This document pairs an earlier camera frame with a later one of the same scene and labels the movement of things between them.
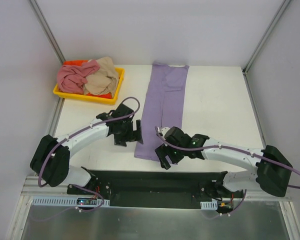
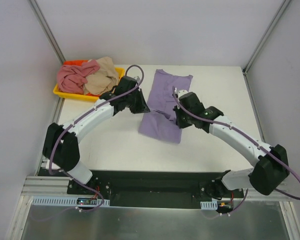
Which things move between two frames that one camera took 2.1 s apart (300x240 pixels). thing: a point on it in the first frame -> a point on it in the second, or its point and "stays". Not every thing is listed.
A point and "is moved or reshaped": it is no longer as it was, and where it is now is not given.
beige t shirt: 105,80 stays
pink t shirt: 70,78 stays
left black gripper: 132,132 -> 139,100
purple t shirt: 164,105 is moved or reshaped
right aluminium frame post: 266,36 stays
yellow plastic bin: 91,98 stays
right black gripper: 165,153 -> 179,118
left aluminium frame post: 46,30 stays
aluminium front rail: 33,186 stays
